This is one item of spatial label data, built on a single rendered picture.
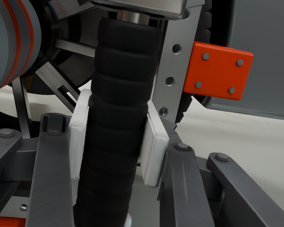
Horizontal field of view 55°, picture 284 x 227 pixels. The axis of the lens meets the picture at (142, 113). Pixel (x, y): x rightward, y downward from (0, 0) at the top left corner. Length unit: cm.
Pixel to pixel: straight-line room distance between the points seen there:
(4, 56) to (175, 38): 21
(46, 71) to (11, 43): 20
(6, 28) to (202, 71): 24
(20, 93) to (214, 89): 32
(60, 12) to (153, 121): 35
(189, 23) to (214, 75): 8
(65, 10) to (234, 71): 27
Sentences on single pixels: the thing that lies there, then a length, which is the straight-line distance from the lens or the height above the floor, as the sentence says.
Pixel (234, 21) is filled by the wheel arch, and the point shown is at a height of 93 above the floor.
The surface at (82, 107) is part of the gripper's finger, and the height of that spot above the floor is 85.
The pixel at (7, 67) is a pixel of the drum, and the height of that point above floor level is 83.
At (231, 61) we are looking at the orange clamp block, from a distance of 40.
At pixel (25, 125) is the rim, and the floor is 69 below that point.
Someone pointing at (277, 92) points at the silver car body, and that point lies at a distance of 68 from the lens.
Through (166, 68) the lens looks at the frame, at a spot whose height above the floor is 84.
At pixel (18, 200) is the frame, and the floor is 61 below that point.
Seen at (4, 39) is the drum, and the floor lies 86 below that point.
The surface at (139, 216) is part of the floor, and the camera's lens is 145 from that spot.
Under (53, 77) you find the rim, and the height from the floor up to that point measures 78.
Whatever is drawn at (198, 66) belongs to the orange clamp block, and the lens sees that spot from 39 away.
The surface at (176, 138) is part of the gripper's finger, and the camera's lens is 16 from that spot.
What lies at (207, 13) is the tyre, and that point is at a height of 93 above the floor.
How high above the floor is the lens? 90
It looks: 18 degrees down
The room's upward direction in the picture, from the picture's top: 11 degrees clockwise
